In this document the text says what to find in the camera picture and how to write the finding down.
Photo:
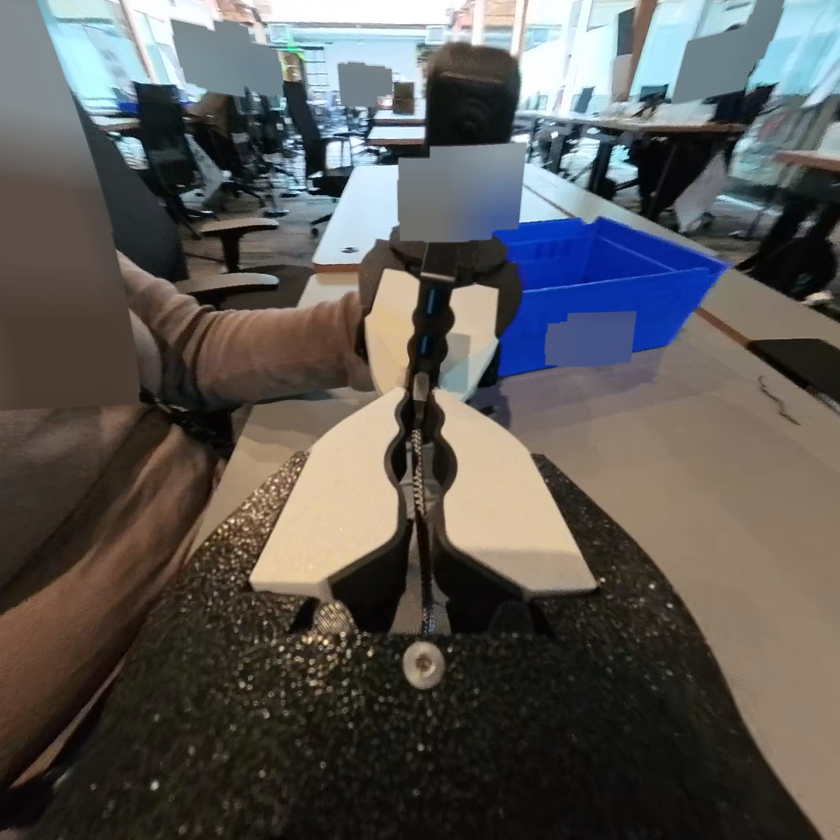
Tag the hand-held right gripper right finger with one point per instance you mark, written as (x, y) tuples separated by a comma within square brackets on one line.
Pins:
[(525, 525)]

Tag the person's left forearm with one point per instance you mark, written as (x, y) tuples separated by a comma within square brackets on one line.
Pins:
[(262, 348)]

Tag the grey office desk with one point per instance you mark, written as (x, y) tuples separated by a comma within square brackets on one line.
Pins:
[(358, 223)]

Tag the black office chair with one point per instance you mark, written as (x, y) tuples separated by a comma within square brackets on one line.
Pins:
[(161, 144), (239, 226), (308, 131)]

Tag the wooden top office desk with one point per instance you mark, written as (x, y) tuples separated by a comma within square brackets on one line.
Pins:
[(656, 124)]

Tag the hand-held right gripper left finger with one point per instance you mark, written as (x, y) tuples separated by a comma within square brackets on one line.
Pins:
[(315, 525)]

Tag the black usb hub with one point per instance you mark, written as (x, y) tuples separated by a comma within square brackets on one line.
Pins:
[(428, 325)]

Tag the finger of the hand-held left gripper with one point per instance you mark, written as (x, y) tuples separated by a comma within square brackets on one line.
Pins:
[(387, 328), (476, 328)]

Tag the blue plastic bin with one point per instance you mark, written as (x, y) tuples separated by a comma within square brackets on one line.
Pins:
[(656, 289)]

